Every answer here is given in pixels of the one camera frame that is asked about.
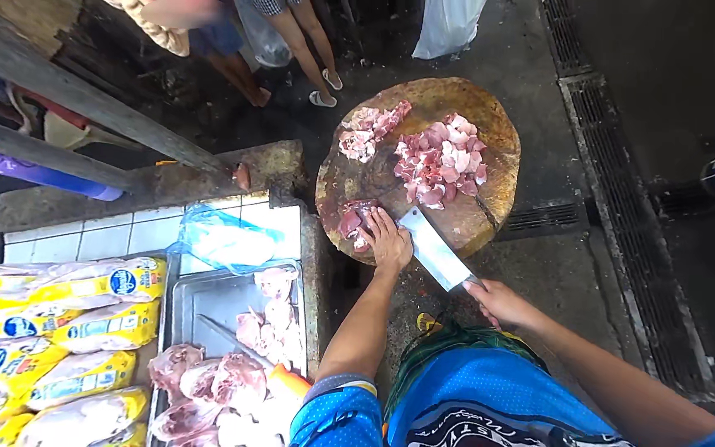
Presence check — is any person's left hand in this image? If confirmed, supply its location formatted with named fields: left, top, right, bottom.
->
left=358, top=207, right=413, bottom=273

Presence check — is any person's right hand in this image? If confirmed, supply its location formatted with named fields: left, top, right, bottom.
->
left=463, top=279, right=542, bottom=332

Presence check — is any dark red meat chunk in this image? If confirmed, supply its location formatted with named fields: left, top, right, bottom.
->
left=338, top=199, right=381, bottom=253

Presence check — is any metal cleaver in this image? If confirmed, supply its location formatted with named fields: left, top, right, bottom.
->
left=397, top=205, right=490, bottom=293

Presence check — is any person's left forearm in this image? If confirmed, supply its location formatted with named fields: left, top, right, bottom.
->
left=289, top=266, right=399, bottom=447

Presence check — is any person's right forearm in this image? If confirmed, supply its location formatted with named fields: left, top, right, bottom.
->
left=524, top=308, right=715, bottom=447

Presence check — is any round wooden chopping block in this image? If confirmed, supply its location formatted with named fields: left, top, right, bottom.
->
left=315, top=77, right=522, bottom=266

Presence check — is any pile of cut meat cubes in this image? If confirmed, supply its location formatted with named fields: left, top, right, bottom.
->
left=393, top=112, right=488, bottom=211

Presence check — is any person's body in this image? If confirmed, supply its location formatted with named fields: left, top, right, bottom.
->
left=384, top=318, right=636, bottom=447

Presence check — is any heap of fatty meat scraps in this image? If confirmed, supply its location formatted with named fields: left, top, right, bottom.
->
left=338, top=101, right=413, bottom=164

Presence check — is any short metal drain grate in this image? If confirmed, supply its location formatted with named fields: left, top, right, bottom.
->
left=498, top=197, right=589, bottom=242

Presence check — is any concrete ledge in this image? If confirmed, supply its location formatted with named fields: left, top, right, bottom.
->
left=0, top=139, right=338, bottom=381

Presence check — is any blue translucent plastic bag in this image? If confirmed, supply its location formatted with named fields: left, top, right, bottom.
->
left=168, top=203, right=286, bottom=275

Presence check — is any long metal drain grate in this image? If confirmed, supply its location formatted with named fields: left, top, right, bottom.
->
left=559, top=73, right=715, bottom=402

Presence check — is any grey metal tray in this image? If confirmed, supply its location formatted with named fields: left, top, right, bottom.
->
left=147, top=259, right=309, bottom=447

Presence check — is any pile of raw chicken pieces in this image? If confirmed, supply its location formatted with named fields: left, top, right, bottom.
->
left=148, top=267, right=306, bottom=447

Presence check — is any white plastic bag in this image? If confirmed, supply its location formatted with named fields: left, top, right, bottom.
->
left=411, top=0, right=487, bottom=61

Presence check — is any metal tray under packages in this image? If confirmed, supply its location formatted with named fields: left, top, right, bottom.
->
left=123, top=250, right=182, bottom=447

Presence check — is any clear plastic bag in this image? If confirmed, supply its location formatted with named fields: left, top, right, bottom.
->
left=233, top=0, right=294, bottom=68

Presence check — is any white tiled counter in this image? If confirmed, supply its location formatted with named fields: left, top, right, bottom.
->
left=3, top=191, right=303, bottom=276

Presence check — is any purple wrapped pole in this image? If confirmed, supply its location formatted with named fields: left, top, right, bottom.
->
left=0, top=142, right=125, bottom=202

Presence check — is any pile of yellow packaged chickens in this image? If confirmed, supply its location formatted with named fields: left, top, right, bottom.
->
left=0, top=256, right=167, bottom=447

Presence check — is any knife with orange handle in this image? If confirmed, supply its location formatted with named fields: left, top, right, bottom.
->
left=197, top=313, right=312, bottom=398

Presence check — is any grey wooden post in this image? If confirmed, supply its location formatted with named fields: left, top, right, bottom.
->
left=0, top=111, right=141, bottom=192
left=0, top=3, right=226, bottom=175

